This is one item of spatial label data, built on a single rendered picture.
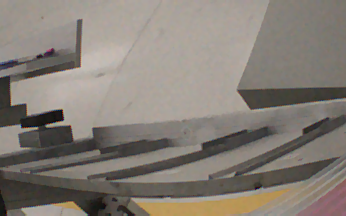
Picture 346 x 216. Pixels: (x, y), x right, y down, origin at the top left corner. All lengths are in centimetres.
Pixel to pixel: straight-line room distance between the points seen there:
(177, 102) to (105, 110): 22
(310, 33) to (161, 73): 128
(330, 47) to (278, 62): 10
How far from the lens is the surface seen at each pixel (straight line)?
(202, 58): 225
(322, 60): 101
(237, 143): 75
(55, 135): 88
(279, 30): 109
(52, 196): 86
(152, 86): 228
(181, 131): 84
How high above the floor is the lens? 121
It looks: 34 degrees down
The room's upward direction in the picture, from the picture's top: 41 degrees counter-clockwise
